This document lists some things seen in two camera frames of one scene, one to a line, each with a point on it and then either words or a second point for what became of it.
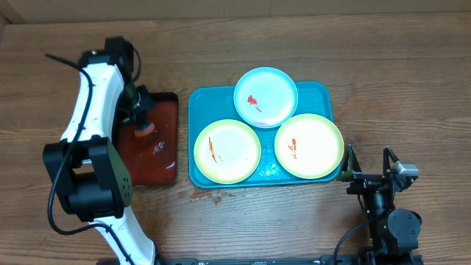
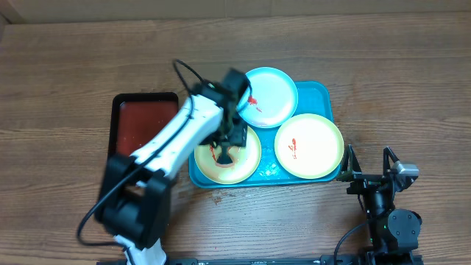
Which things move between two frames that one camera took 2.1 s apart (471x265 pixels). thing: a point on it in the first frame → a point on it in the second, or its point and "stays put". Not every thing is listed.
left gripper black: [132, 118] → [238, 137]
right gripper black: [370, 178] stays put
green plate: [227, 151] stays put
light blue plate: [266, 97] stays put
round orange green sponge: [145, 130] → [216, 152]
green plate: [309, 146] stays put
